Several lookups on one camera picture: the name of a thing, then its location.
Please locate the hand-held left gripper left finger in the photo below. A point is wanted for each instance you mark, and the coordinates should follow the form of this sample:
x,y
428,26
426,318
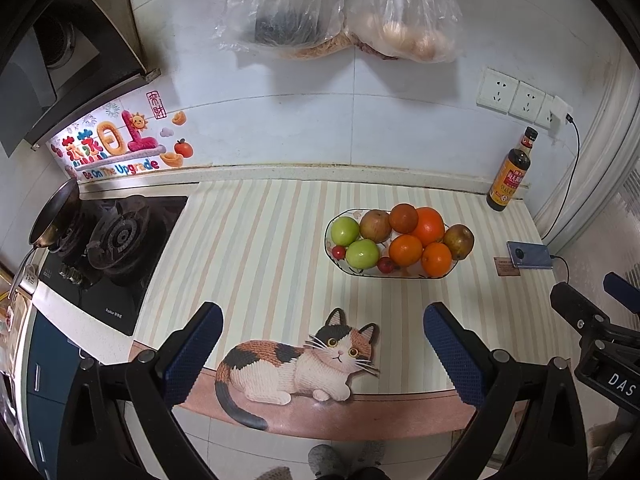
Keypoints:
x,y
200,350

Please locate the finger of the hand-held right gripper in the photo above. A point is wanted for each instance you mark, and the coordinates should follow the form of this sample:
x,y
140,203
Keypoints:
x,y
622,290
575,305

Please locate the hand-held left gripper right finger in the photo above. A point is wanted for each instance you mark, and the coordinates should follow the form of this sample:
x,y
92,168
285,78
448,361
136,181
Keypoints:
x,y
450,355

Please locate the bright orange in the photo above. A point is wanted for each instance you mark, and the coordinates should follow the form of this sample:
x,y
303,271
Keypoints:
x,y
405,250
428,225
436,260

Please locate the deer print oval plate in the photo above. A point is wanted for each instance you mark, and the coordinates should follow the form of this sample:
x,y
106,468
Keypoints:
x,y
362,271

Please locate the large green apple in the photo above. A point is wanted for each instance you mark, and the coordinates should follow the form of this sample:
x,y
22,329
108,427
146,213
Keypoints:
x,y
363,254

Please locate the small green apple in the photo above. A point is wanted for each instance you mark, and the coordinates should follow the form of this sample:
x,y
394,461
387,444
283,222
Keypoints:
x,y
345,231

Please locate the blue phone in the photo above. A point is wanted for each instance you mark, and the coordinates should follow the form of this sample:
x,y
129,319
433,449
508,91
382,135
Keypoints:
x,y
530,256

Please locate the small brown card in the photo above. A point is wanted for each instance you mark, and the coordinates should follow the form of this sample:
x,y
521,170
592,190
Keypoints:
x,y
506,266

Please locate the beige fuzzy cloth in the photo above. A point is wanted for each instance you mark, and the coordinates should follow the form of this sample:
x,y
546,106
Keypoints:
x,y
605,445

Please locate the black gas stove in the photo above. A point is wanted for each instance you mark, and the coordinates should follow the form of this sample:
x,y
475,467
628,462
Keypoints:
x,y
110,305

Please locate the striped mat with cat print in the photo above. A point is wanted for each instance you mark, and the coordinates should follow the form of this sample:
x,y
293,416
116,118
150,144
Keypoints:
x,y
250,260

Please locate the small red fruit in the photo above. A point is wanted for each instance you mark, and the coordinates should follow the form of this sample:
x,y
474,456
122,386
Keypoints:
x,y
339,253
385,264

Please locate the olive brown apple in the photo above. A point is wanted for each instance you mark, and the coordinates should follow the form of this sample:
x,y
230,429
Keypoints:
x,y
459,241

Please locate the grey fuzzy slipper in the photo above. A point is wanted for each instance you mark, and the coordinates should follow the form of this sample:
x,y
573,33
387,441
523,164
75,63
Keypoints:
x,y
369,452
327,460

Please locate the black burner grate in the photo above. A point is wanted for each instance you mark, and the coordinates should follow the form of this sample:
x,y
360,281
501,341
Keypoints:
x,y
122,235
75,245

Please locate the dark sauce bottle yellow label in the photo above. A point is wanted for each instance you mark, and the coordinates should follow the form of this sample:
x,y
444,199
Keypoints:
x,y
507,180

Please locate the dark reddish orange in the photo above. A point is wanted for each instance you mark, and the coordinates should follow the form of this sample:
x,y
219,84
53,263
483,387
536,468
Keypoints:
x,y
403,217

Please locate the reddish brown apple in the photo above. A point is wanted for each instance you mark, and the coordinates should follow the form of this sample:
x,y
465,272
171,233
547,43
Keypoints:
x,y
375,225

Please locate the blue cabinet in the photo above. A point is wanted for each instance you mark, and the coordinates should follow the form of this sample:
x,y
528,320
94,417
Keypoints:
x,y
45,360

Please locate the black frying pan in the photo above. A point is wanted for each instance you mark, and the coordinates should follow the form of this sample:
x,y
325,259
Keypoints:
x,y
52,215

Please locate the black range hood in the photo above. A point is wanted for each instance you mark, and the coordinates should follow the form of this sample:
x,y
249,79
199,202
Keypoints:
x,y
75,60

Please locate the clear plastic bag pale contents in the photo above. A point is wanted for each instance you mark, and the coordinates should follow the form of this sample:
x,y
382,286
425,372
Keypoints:
x,y
405,25

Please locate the clear plastic bag dark contents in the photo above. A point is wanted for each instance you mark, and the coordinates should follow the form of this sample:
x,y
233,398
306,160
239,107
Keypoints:
x,y
285,15

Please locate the white fluted door frame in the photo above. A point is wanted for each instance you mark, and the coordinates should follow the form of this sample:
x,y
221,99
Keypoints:
x,y
590,160

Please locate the white wall socket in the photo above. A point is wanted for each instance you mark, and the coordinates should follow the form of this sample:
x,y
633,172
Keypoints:
x,y
496,89
527,100
552,112

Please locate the colourful wall sticker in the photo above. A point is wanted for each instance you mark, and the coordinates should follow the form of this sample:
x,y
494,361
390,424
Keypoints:
x,y
120,140

